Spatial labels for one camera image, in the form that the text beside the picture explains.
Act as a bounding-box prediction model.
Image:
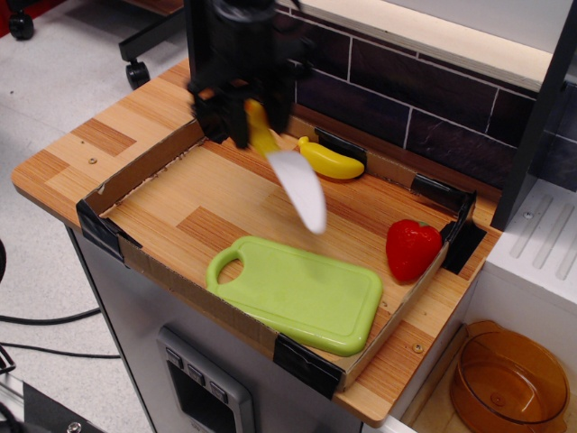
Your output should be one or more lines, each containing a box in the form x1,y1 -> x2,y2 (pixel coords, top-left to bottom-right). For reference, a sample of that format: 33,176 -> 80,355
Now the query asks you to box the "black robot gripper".
192,1 -> 316,149

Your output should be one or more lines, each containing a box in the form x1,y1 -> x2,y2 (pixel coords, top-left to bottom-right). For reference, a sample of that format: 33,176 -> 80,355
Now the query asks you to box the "yellow handled white toy knife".
244,99 -> 327,235

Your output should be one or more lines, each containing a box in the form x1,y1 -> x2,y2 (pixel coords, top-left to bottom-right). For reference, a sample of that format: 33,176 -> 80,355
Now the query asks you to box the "green plastic cutting board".
206,236 -> 383,356

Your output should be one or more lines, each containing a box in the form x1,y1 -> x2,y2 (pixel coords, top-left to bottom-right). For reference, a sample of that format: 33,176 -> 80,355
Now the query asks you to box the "cardboard fence with black tape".
77,118 -> 486,398

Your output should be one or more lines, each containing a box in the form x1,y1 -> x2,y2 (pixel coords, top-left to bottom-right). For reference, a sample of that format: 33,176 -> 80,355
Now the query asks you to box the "yellow toy banana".
298,136 -> 364,180

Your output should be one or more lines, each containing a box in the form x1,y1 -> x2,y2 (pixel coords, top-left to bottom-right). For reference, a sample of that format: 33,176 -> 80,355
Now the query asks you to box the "black rolling chair base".
119,0 -> 185,90

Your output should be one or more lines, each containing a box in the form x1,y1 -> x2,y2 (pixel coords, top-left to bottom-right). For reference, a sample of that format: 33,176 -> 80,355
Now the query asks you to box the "red toy strawberry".
386,219 -> 443,282

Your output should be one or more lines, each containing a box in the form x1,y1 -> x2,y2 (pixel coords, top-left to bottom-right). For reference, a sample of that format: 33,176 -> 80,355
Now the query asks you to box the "grey toy oven panel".
157,327 -> 256,432

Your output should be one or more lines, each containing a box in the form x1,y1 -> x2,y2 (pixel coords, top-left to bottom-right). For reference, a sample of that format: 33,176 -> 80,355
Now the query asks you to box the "white toy sink drainboard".
489,180 -> 576,299

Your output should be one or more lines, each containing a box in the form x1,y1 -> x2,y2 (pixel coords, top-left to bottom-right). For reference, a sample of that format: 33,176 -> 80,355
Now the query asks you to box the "orange transparent plastic bowl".
450,320 -> 570,432

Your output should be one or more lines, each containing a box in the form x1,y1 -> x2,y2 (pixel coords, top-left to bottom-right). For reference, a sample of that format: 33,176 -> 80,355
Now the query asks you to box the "black upright post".
184,0 -> 218,94

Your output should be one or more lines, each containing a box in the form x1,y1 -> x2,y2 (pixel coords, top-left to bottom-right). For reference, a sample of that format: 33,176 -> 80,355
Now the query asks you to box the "black right frame post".
491,2 -> 576,231

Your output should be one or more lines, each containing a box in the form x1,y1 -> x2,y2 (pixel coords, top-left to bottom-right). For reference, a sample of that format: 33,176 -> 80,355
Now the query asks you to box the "black floor cable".
0,308 -> 102,326

